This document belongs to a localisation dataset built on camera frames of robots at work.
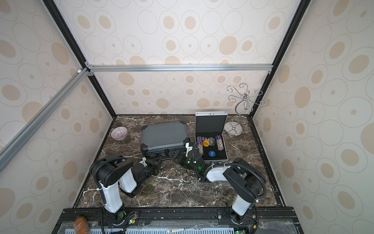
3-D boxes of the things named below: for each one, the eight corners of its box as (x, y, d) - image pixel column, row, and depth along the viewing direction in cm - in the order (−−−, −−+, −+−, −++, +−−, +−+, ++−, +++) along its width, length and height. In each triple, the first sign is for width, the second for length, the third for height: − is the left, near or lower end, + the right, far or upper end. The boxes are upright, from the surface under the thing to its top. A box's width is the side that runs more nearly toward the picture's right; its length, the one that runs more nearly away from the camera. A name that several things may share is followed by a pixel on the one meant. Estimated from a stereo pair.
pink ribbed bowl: (111, 141, 106) (108, 137, 102) (116, 130, 112) (113, 126, 109) (127, 141, 106) (124, 137, 102) (130, 130, 112) (128, 126, 109)
